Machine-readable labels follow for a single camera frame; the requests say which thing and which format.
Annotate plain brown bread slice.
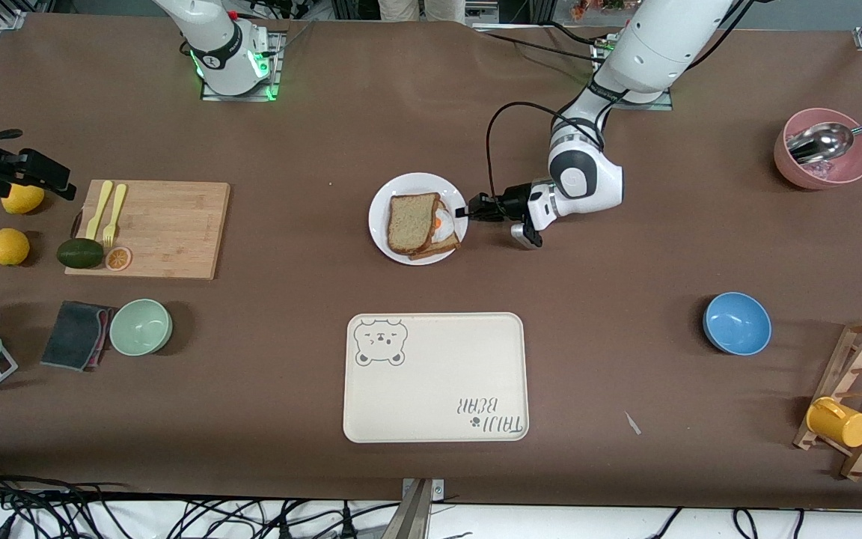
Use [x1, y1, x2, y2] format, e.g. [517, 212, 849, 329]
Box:
[387, 192, 443, 255]

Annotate white round plate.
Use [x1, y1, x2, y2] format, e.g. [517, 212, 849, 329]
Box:
[368, 172, 469, 266]

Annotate yellow lemon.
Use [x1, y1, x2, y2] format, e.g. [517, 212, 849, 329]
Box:
[0, 228, 31, 267]
[1, 184, 46, 216]

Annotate fried egg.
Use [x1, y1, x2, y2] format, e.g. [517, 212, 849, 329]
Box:
[431, 208, 458, 244]

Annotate bread slice under egg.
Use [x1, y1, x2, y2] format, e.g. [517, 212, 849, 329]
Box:
[409, 196, 462, 261]

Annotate yellow plastic knife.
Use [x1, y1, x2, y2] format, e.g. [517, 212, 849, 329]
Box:
[85, 180, 114, 242]

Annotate yellow plastic fork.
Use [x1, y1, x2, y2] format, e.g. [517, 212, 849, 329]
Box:
[103, 183, 128, 248]

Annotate green avocado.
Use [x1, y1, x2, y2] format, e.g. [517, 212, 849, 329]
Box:
[56, 238, 105, 270]

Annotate bamboo cutting board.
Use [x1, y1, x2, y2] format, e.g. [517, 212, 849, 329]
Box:
[64, 180, 231, 281]

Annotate cream bear print tray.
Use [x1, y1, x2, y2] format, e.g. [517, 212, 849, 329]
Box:
[343, 312, 530, 444]

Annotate grey pink folded cloth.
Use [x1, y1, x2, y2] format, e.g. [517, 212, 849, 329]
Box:
[40, 300, 114, 373]

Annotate mint green bowl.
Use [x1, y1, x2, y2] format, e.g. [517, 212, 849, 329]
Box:
[109, 299, 174, 357]

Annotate person in beige trousers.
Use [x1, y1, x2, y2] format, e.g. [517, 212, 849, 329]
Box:
[379, 0, 467, 23]

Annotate blue bowl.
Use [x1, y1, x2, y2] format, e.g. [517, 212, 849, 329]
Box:
[703, 292, 772, 356]

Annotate clear ice pieces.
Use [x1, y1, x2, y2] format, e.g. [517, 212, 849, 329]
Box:
[801, 157, 849, 181]

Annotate metal scoop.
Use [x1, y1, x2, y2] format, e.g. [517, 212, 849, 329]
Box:
[786, 114, 862, 165]

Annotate pink bowl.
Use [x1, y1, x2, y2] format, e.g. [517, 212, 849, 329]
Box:
[774, 109, 862, 190]

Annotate wooden peg rack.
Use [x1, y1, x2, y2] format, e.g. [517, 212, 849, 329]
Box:
[793, 316, 862, 481]

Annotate yellow mug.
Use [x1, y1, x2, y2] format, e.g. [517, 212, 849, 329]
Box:
[806, 397, 862, 448]

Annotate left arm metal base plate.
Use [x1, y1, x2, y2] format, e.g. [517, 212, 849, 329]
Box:
[611, 88, 674, 112]

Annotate black base power cable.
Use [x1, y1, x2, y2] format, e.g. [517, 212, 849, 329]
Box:
[474, 28, 602, 64]

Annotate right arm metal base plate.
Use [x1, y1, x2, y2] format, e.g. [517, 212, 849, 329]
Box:
[201, 31, 283, 103]

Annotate black cable tangle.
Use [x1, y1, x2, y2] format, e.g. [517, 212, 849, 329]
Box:
[0, 460, 402, 539]

